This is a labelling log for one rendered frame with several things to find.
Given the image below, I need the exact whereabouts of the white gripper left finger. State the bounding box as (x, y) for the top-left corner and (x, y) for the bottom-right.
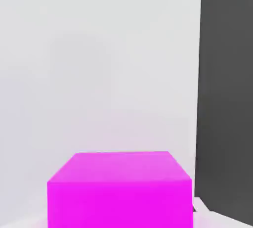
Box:
(7, 207), (48, 228)

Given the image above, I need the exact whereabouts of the small magenta cube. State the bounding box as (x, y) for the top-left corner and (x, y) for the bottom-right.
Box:
(46, 151), (193, 228)

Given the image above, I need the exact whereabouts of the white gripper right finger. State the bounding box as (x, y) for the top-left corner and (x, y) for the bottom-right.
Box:
(192, 197), (253, 228)

